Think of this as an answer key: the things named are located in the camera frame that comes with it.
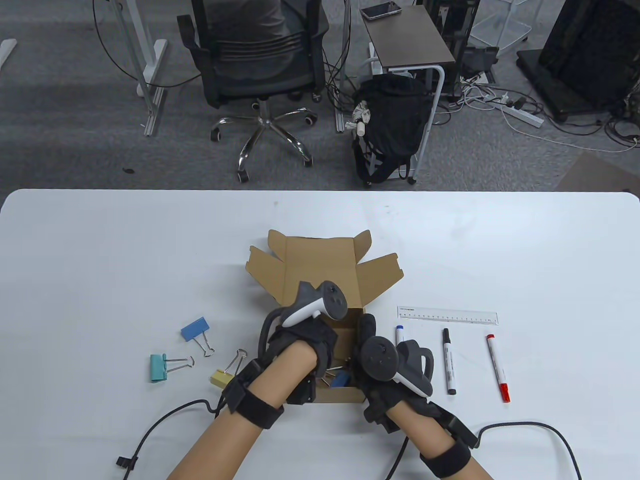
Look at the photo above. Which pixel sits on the person's right hand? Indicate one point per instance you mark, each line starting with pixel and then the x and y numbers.
pixel 380 402

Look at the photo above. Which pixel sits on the person's left hand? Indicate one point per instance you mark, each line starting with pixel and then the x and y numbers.
pixel 310 335

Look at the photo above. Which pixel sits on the blue binder clip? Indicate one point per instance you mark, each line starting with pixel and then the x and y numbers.
pixel 341 379
pixel 195 328

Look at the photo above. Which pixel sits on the brown cardboard mailer box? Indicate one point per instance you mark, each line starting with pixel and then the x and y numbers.
pixel 320 270

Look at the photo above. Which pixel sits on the blue whiteboard marker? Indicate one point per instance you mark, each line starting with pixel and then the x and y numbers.
pixel 400 334

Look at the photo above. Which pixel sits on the black whiteboard marker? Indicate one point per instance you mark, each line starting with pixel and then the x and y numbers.
pixel 449 360

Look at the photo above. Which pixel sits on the yellow binder clip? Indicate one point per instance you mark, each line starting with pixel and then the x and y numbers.
pixel 220 378

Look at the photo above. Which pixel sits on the clear plastic ruler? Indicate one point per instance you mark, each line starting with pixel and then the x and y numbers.
pixel 450 316

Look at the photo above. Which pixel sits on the red whiteboard marker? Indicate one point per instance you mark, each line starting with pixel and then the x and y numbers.
pixel 497 365

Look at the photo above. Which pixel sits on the teal binder clip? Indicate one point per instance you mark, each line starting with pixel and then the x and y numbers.
pixel 157 367

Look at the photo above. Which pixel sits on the person's left forearm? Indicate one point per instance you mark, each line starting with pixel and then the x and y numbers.
pixel 250 425

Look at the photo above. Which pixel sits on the black mesh office chair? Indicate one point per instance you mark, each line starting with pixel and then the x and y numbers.
pixel 260 55

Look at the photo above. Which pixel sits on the grey left hand controller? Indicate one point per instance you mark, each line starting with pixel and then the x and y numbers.
pixel 332 300

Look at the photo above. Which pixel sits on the grey hand controller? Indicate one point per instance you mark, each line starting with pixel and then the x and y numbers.
pixel 377 357
pixel 332 300

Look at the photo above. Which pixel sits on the grey right hand controller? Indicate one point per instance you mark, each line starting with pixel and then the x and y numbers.
pixel 377 357

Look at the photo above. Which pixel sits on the white backpack charm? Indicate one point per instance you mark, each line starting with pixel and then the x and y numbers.
pixel 361 117

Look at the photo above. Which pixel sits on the black backpack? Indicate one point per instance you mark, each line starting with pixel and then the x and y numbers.
pixel 395 120

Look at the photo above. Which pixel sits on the white slim desk leg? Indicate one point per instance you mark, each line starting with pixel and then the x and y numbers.
pixel 346 50

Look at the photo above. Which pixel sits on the white power strip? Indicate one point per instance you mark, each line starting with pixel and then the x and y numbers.
pixel 522 116

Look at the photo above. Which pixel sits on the small dark-top side table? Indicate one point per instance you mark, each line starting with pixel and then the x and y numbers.
pixel 407 42

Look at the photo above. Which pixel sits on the flat brown cardboard sheet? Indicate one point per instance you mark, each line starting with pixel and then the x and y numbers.
pixel 600 175

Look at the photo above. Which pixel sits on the smartphone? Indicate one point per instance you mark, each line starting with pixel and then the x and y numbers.
pixel 381 10

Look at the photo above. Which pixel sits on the black equipment rack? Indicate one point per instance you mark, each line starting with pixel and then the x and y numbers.
pixel 457 30

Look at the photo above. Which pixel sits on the black monitor stand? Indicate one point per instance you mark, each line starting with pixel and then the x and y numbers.
pixel 585 50

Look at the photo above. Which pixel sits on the white desk foot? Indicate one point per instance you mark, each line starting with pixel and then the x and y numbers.
pixel 6 52

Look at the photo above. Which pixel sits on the white desk leg frame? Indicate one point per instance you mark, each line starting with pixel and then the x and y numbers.
pixel 145 65

